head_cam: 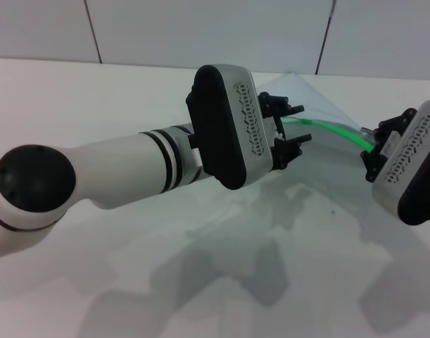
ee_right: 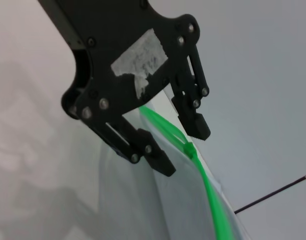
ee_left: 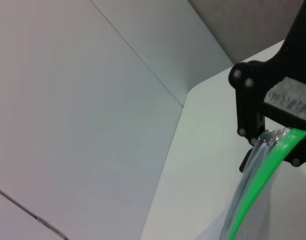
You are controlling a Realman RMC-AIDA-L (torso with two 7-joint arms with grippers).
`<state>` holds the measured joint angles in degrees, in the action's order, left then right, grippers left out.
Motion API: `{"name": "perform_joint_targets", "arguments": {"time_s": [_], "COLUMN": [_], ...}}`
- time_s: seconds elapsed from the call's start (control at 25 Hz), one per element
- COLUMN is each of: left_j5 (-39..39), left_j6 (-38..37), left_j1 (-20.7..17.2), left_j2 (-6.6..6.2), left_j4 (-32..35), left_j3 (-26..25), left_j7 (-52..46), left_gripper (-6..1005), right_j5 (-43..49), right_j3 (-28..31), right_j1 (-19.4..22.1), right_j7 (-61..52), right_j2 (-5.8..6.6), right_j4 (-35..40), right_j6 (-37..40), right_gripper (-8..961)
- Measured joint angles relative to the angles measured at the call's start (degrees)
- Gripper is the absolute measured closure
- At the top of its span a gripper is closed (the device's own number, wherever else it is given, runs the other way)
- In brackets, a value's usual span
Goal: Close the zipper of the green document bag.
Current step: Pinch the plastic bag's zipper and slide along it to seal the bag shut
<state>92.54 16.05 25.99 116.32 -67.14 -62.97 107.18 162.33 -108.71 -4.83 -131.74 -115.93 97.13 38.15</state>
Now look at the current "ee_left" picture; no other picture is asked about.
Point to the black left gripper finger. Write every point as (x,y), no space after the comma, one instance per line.
(250,105)
(303,152)

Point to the clear green-zip document bag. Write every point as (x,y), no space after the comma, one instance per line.
(288,145)

